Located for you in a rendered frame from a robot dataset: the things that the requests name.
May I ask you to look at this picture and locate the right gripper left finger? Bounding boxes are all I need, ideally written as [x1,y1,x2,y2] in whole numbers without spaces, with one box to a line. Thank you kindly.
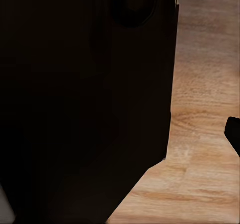
[0,117,26,176]

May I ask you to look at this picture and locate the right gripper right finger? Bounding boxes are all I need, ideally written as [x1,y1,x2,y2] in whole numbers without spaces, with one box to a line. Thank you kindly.
[224,116,240,156]

